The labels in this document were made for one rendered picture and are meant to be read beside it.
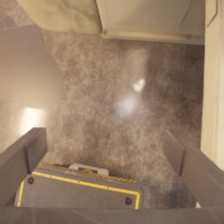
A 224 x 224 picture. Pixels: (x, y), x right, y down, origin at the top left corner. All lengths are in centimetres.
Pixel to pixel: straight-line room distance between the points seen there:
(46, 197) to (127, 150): 59
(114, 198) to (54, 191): 33
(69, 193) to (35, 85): 89
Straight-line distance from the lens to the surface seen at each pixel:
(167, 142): 16
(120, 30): 136
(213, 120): 55
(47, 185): 100
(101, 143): 119
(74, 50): 142
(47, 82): 140
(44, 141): 17
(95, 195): 93
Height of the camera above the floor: 117
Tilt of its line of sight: 81 degrees down
